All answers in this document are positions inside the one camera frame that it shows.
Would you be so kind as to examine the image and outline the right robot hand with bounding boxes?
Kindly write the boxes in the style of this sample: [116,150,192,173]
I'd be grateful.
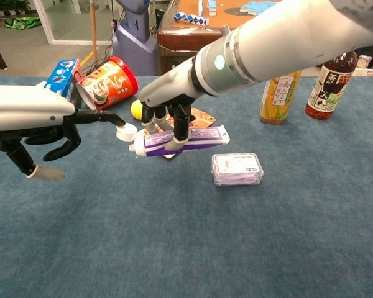
[138,57,206,153]

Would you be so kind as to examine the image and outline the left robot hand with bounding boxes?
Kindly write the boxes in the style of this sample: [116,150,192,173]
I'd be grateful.
[0,85,127,181]

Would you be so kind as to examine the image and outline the purple white toothpaste tube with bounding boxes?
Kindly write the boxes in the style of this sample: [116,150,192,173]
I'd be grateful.
[129,124,231,158]

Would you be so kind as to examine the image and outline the yellow ball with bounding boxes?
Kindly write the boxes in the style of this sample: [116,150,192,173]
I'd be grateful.
[130,99,144,120]

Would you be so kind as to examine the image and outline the orange spouted drink pouch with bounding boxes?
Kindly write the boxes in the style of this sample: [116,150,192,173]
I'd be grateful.
[142,107,217,160]

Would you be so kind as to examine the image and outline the brown mahjong table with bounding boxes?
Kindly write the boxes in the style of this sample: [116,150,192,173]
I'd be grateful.
[157,0,282,77]

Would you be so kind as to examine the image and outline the blue cookie box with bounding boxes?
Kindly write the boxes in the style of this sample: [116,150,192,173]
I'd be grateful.
[43,58,83,109]

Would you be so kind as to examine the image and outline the red orange noodle cup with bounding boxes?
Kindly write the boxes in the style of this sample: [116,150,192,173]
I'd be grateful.
[76,56,139,113]

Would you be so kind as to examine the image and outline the blue white snake puzzle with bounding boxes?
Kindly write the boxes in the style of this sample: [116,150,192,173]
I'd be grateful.
[173,11,210,26]

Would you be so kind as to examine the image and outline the green bag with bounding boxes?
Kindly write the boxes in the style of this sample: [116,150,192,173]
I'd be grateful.
[4,17,42,30]

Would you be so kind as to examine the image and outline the wooden pole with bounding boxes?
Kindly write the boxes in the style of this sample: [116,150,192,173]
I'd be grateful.
[89,0,99,63]

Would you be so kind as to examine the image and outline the clear plastic card box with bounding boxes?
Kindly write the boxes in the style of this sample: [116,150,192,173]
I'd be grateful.
[211,152,265,187]

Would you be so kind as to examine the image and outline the yellow capped tea bottle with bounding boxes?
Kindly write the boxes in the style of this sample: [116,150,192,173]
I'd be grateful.
[260,70,302,125]

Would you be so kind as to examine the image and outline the blue mahjong tile pile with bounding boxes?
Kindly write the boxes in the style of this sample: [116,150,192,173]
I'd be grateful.
[239,0,280,16]

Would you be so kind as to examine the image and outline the dark tea bottle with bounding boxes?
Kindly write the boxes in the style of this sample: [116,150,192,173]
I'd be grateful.
[304,49,359,120]

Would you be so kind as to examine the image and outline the small printed carton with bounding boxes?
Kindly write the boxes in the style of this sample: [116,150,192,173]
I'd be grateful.
[357,54,373,69]

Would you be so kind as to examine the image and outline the white basket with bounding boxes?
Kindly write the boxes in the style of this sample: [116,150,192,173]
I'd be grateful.
[352,66,373,78]

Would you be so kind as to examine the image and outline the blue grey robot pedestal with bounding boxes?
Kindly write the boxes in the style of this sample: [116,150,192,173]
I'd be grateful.
[111,0,159,77]

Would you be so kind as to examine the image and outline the black floor cables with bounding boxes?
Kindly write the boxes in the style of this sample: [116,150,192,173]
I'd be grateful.
[80,45,114,75]

